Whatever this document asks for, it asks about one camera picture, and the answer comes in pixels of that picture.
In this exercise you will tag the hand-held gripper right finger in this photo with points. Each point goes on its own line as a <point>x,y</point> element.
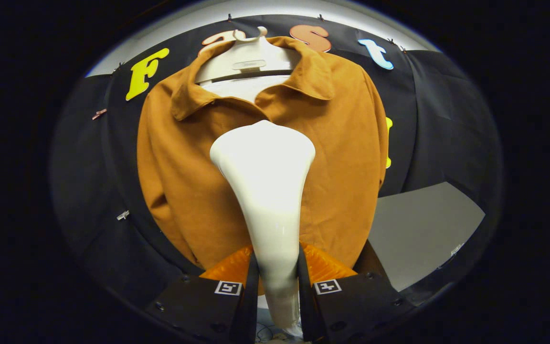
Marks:
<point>365,306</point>

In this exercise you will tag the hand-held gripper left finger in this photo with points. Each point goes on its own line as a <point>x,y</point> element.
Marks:
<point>198,306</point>

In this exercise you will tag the brown button-up shirt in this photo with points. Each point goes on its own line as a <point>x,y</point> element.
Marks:
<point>184,181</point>

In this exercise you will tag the grey table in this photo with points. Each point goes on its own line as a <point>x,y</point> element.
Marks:
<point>418,229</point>

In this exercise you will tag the silver clip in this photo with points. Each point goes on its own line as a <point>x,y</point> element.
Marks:
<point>122,215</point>

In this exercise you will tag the black backdrop cloth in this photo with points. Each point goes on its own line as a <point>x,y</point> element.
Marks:
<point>84,167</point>

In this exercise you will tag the red clip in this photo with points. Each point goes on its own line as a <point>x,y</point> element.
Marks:
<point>99,114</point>

